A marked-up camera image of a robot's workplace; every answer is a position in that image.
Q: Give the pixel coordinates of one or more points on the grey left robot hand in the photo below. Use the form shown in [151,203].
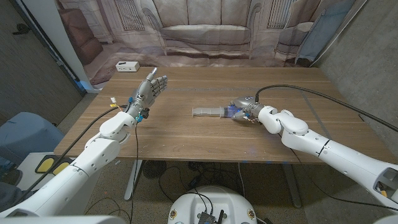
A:
[149,90]

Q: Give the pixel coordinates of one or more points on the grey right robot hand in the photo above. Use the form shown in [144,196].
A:
[245,107]

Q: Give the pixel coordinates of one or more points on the clear plastic syringe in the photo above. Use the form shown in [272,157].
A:
[208,112]

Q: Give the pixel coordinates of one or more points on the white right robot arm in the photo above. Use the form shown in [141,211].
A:
[342,158]

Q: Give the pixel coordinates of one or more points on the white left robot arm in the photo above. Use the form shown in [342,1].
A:
[87,158]

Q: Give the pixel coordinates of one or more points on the white power outlet box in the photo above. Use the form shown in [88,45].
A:
[127,66]

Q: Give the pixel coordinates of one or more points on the round black floor fan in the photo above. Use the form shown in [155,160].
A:
[154,169]

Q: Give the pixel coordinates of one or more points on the white table leg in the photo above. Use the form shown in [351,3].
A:
[292,186]
[133,180]

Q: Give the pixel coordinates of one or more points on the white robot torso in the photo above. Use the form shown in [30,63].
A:
[211,199]

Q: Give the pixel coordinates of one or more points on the black torso electronics module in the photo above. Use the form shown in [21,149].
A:
[206,218]

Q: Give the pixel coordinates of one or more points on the black yellow foot pedal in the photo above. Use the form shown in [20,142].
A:
[46,165]

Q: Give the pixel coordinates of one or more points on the blue grey bin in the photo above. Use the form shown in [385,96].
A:
[28,133]

